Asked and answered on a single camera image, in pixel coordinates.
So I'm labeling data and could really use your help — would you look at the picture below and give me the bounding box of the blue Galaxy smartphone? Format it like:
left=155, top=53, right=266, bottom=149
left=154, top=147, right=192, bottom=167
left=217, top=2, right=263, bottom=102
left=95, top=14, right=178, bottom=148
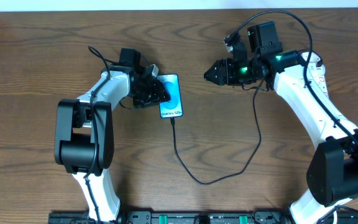
left=157, top=73, right=183, bottom=119

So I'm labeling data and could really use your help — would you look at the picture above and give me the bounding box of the black USB charging cable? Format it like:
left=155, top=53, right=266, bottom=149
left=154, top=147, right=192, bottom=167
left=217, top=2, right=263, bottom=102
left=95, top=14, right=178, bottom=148
left=170, top=79, right=264, bottom=186

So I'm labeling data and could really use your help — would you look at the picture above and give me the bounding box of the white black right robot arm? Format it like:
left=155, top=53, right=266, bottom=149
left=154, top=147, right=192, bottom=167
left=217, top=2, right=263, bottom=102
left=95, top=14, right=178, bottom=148
left=204, top=22, right=358, bottom=223

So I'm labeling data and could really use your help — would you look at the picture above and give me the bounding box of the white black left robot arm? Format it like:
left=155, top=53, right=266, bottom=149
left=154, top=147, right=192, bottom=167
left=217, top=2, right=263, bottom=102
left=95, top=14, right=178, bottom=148
left=54, top=64, right=170, bottom=223

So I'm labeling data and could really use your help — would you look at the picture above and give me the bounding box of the white power strip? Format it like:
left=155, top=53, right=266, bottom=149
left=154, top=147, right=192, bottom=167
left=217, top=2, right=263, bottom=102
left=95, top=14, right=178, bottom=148
left=307, top=52, right=329, bottom=98

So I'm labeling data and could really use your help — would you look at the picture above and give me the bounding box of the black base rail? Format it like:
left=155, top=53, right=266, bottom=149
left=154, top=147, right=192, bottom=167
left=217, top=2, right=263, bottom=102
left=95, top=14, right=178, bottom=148
left=47, top=210, right=358, bottom=224

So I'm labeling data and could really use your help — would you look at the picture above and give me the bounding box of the white power strip cord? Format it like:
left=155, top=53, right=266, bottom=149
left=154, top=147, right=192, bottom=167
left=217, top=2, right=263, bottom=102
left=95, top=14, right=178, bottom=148
left=323, top=208, right=338, bottom=224

